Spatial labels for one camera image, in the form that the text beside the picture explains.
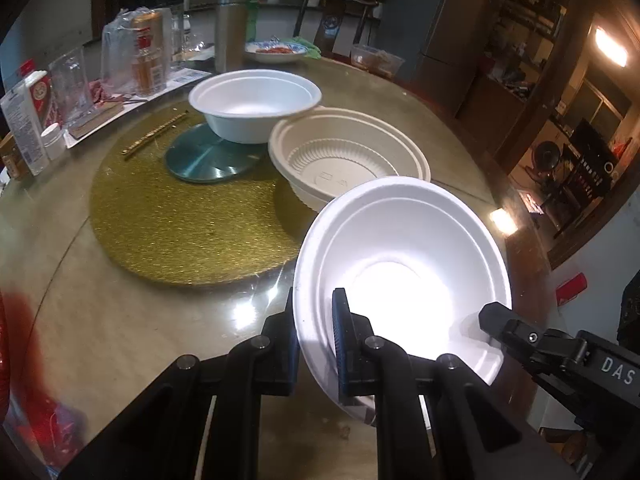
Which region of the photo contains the cream plastic bowl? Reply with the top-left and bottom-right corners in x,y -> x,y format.
268,106 -> 431,211

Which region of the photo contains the gold patterned stick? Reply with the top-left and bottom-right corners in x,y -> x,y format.
120,110 -> 189,159

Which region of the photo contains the red flower plate with sticker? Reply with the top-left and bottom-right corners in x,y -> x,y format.
1,290 -> 32,420

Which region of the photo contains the gold glitter placemat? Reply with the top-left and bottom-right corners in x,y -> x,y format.
89,106 -> 316,285

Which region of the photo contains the bagged liquor bottle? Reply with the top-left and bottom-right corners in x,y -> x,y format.
101,6 -> 171,96

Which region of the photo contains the steel thermos flask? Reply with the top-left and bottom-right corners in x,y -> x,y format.
215,0 -> 247,73

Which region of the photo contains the clear glass mug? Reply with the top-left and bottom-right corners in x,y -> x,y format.
49,47 -> 94,129

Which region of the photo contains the peanut butter jar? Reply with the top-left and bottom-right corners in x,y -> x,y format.
0,133 -> 29,180

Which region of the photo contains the white foam bowl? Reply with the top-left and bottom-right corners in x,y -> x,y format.
189,70 -> 322,144
293,177 -> 512,425

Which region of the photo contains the round steel lid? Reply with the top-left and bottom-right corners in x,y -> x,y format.
165,122 -> 267,184

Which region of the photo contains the blue patterned food dish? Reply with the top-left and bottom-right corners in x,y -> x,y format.
245,40 -> 308,65

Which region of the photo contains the clear plastic food container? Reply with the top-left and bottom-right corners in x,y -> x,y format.
350,44 -> 405,79

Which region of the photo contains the small white jar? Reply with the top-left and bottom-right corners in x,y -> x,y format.
41,122 -> 66,160

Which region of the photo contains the dark wooden chair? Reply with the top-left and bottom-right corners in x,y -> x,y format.
293,0 -> 378,58

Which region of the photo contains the book on paper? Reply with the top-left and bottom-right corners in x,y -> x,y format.
67,102 -> 124,140

